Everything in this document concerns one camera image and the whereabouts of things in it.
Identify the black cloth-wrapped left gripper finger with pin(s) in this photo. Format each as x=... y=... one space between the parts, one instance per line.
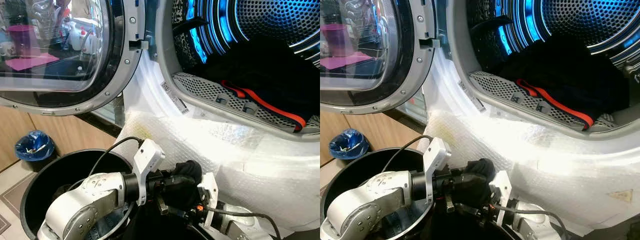
x=479 y=172
x=186 y=197
x=477 y=196
x=189 y=173

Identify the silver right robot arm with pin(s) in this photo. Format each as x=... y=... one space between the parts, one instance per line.
x=240 y=226
x=531 y=226

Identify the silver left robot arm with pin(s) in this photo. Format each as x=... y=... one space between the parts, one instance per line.
x=370 y=200
x=85 y=200

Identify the white front-load washer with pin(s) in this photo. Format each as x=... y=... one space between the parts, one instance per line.
x=250 y=167
x=550 y=167

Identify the blue denim garment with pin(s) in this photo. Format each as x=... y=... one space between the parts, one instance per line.
x=107 y=226
x=395 y=224

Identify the white label sticker strip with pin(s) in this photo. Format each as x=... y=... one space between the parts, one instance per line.
x=471 y=96
x=175 y=98

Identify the grey perforated filter grille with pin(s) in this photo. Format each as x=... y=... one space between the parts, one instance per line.
x=487 y=85
x=192 y=85

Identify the light wooden cabinet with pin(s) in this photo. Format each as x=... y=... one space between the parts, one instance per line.
x=380 y=132
x=55 y=137

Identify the black round laundry bucket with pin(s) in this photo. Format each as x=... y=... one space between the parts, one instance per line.
x=350 y=175
x=50 y=180

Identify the bin with blue bag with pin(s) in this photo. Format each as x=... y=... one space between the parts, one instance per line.
x=347 y=142
x=34 y=146

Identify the round glass washer door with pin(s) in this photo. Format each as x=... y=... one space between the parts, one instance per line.
x=424 y=62
x=126 y=62

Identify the black garment with red stripe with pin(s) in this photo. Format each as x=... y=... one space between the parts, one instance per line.
x=270 y=70
x=565 y=75

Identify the yellow triangular warning sticker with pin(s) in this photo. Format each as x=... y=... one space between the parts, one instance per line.
x=621 y=195

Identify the perforated steel washer drum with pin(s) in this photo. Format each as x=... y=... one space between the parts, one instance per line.
x=280 y=20
x=580 y=20

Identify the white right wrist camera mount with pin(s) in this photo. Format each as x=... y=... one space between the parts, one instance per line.
x=501 y=190
x=209 y=192

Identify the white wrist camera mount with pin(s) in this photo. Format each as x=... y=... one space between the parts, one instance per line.
x=147 y=160
x=434 y=157
x=501 y=190
x=209 y=192

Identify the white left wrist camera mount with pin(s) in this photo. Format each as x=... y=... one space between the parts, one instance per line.
x=434 y=157
x=147 y=160

